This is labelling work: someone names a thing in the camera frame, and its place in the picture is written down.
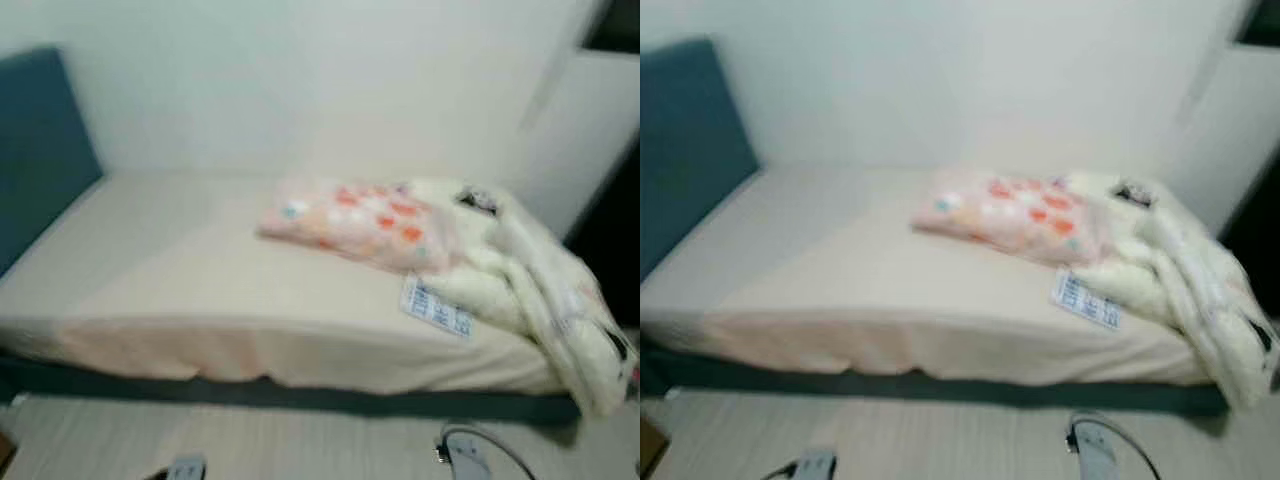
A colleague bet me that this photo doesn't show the dark window opening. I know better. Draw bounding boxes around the dark window opening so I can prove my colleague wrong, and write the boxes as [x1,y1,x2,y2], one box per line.
[580,0,641,54]
[1235,0,1280,47]

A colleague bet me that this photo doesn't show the cream sheeted mattress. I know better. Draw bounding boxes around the cream sheeted mattress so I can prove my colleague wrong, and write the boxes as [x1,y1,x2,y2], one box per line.
[0,170,601,397]
[640,165,1236,390]

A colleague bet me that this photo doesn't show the teal upholstered headboard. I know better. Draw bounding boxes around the teal upholstered headboard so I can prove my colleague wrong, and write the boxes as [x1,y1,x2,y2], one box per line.
[640,38,762,287]
[0,45,105,283]

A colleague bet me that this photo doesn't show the white and blue book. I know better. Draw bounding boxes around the white and blue book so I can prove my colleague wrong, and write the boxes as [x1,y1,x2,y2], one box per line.
[1050,268,1127,332]
[400,275,477,342]

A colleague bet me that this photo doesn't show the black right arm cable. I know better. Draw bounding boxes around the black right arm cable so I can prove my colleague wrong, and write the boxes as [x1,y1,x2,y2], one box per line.
[438,422,537,480]
[1064,410,1167,480]

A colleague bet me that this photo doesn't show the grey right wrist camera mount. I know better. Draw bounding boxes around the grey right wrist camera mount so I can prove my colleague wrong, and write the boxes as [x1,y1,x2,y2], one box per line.
[440,430,494,480]
[1068,420,1123,480]

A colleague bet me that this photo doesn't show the grey hanging pull cord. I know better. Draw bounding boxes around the grey hanging pull cord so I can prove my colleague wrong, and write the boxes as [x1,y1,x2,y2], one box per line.
[1175,8,1247,127]
[522,15,593,133]

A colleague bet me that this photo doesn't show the cream cartoon print blanket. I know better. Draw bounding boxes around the cream cartoon print blanket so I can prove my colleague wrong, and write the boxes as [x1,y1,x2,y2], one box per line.
[1060,170,1280,411]
[405,178,641,419]

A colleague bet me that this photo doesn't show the pink patterned pillow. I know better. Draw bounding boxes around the pink patterned pillow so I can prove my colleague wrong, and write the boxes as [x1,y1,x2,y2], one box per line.
[257,178,463,277]
[910,170,1117,267]

